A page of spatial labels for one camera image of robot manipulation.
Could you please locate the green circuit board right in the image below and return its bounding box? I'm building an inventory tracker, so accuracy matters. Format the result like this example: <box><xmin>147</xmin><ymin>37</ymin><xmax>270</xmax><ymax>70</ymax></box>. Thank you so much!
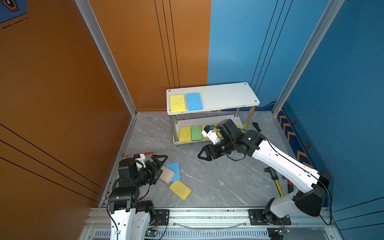
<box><xmin>274</xmin><ymin>229</ymin><xmax>291</xmax><ymax>236</ymax></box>

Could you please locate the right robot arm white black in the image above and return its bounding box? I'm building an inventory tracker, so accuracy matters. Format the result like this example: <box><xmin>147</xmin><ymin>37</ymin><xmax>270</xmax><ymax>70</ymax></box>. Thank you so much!
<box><xmin>198</xmin><ymin>119</ymin><xmax>332</xmax><ymax>225</ymax></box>

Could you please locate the dark yellow sponge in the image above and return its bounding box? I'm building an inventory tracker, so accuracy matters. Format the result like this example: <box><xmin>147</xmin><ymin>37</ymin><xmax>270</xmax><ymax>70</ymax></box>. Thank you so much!
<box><xmin>169</xmin><ymin>181</ymin><xmax>192</xmax><ymax>202</ymax></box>

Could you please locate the pink beige sponge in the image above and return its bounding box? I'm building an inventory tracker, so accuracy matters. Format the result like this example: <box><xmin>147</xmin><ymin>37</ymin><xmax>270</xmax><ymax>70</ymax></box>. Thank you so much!
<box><xmin>160</xmin><ymin>166</ymin><xmax>176</xmax><ymax>184</ymax></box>

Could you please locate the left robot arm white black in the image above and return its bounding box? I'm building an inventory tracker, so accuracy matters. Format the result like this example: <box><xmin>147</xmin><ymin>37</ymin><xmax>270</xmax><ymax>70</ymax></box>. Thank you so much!
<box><xmin>107</xmin><ymin>155</ymin><xmax>168</xmax><ymax>240</ymax></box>

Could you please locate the aluminium corner post right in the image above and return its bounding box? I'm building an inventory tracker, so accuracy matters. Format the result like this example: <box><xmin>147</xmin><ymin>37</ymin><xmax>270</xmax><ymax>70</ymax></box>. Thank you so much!
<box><xmin>272</xmin><ymin>0</ymin><xmax>345</xmax><ymax>117</ymax></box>

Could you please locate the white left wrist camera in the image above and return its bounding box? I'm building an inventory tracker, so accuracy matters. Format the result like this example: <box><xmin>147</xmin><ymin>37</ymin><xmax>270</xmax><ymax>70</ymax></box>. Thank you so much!
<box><xmin>133</xmin><ymin>155</ymin><xmax>146</xmax><ymax>170</ymax></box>

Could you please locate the pale yellow orange sponge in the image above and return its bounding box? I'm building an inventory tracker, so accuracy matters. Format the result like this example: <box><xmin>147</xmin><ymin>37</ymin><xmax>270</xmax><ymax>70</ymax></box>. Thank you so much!
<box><xmin>201</xmin><ymin>125</ymin><xmax>211</xmax><ymax>140</ymax></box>

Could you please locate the yellow foam sponge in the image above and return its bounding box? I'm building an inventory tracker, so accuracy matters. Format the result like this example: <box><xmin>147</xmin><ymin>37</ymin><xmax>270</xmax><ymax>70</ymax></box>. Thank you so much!
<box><xmin>214</xmin><ymin>123</ymin><xmax>223</xmax><ymax>139</ymax></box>

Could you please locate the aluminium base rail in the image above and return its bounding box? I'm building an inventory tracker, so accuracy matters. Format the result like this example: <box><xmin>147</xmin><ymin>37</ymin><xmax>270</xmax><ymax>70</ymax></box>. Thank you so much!
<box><xmin>80</xmin><ymin>207</ymin><xmax>343</xmax><ymax>240</ymax></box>

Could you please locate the black yellow screwdriver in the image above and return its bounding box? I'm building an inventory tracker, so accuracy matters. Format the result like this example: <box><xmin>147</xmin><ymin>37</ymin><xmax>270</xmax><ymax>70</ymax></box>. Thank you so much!
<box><xmin>253</xmin><ymin>122</ymin><xmax>261</xmax><ymax>133</ymax></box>

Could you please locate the light blue sponge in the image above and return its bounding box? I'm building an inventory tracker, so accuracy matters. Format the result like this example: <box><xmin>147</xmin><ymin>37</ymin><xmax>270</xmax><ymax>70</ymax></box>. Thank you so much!
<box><xmin>167</xmin><ymin>162</ymin><xmax>181</xmax><ymax>183</ymax></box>

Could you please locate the green circuit board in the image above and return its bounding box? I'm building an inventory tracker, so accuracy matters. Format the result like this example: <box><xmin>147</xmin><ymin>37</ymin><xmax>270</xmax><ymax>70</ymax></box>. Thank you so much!
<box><xmin>274</xmin><ymin>229</ymin><xmax>291</xmax><ymax>236</ymax></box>
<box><xmin>145</xmin><ymin>229</ymin><xmax>159</xmax><ymax>238</ymax></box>

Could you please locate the green circuit board left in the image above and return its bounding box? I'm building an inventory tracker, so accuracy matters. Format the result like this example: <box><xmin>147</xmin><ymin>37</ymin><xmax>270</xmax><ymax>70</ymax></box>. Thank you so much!
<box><xmin>145</xmin><ymin>229</ymin><xmax>159</xmax><ymax>238</ymax></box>

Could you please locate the red pipe wrench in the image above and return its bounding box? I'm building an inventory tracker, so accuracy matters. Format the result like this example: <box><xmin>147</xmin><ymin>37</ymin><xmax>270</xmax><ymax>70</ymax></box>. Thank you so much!
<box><xmin>288</xmin><ymin>180</ymin><xmax>294</xmax><ymax>194</ymax></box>

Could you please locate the aluminium corner post left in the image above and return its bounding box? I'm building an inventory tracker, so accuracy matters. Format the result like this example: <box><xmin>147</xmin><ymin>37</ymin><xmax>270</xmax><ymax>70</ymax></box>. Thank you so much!
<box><xmin>75</xmin><ymin>0</ymin><xmax>137</xmax><ymax>117</ymax></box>

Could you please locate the yellow green textured sponge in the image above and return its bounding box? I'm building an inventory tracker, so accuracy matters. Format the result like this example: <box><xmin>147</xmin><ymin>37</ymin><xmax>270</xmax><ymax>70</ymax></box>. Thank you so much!
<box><xmin>179</xmin><ymin>127</ymin><xmax>192</xmax><ymax>143</ymax></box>

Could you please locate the white two-tier shelf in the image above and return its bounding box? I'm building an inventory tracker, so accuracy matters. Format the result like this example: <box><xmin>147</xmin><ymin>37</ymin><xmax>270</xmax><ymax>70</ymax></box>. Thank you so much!
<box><xmin>166</xmin><ymin>82</ymin><xmax>260</xmax><ymax>145</ymax></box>

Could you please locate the large yellow textured sponge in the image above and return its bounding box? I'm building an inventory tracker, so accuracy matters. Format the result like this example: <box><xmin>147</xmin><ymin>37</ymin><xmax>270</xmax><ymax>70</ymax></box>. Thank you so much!
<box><xmin>170</xmin><ymin>95</ymin><xmax>187</xmax><ymax>113</ymax></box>

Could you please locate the blue textured sponge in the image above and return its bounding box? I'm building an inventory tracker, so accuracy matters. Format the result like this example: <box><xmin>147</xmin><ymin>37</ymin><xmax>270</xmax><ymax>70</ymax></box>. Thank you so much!
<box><xmin>186</xmin><ymin>93</ymin><xmax>204</xmax><ymax>111</ymax></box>

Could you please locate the aluminium corner post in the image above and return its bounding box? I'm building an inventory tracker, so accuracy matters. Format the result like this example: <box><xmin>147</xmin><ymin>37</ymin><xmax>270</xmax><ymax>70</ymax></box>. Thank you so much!
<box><xmin>272</xmin><ymin>0</ymin><xmax>345</xmax><ymax>117</ymax></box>
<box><xmin>75</xmin><ymin>0</ymin><xmax>137</xmax><ymax>117</ymax></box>

